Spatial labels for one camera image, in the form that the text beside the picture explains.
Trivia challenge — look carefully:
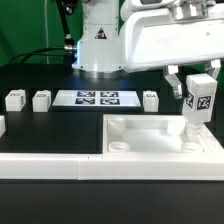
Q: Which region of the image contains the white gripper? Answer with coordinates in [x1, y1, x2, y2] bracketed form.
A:
[120, 7, 224, 99]

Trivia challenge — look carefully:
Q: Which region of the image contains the white square table top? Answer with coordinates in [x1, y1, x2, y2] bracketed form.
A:
[103, 115, 224, 155]

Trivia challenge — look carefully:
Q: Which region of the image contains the white sheet with markers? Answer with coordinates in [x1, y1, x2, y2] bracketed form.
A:
[53, 90, 141, 107]

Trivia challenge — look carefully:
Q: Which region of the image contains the white U-shaped obstacle fence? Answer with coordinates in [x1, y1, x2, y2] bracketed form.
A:
[0, 113, 224, 180]

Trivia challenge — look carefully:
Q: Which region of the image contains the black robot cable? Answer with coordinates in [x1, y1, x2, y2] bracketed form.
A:
[7, 0, 78, 65]

